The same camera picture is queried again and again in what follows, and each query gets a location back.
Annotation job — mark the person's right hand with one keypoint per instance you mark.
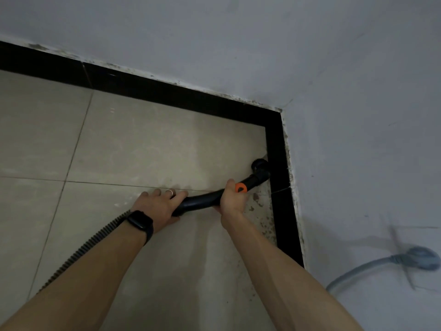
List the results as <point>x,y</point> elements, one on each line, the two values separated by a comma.
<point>232,206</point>

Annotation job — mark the person's left hand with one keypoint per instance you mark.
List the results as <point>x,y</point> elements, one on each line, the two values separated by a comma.
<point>158,210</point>

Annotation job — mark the black smartwatch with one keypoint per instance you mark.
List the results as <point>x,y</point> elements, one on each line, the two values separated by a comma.
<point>141,222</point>

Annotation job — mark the black baseboard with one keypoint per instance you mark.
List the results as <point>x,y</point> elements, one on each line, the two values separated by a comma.
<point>172,93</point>

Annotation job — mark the white wall socket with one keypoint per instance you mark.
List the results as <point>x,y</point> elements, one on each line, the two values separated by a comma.
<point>425,237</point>

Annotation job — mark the person's right forearm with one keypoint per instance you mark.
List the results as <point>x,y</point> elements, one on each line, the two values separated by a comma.
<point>282,279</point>

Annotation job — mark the person's left forearm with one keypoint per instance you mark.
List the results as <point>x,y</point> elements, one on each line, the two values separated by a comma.
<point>69,282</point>

